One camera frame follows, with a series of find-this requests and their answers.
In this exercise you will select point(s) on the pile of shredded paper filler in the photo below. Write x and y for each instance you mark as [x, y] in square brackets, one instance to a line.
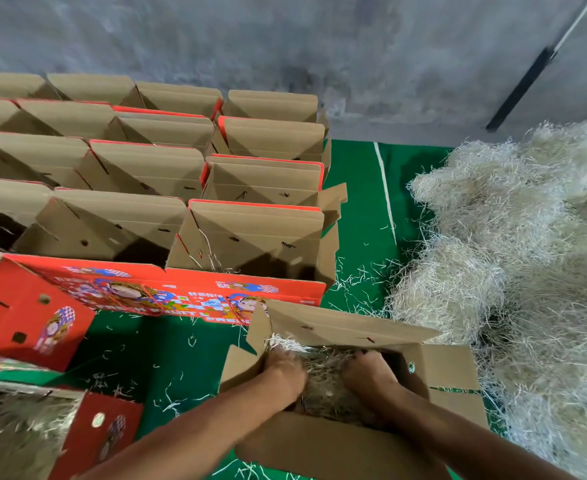
[534, 285]

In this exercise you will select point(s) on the person's right hand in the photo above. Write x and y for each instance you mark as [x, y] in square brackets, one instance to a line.
[372, 380]

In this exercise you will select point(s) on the person's left forearm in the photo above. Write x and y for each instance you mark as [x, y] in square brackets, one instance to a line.
[183, 435]

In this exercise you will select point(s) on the person's right forearm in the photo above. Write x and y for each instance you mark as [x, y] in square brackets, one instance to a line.
[474, 445]

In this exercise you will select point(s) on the person's left hand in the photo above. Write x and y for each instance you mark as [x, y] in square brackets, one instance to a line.
[285, 377]

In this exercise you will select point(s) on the white pole with black grip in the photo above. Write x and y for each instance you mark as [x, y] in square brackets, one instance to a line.
[519, 90]

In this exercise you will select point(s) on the group of red fruit boxes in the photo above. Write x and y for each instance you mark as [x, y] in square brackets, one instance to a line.
[133, 195]

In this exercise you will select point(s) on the handful of shredded filler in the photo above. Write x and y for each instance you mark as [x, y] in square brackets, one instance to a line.
[323, 393]
[18, 435]

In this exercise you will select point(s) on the red printed cardboard box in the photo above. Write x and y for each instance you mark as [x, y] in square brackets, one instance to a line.
[323, 450]
[103, 425]

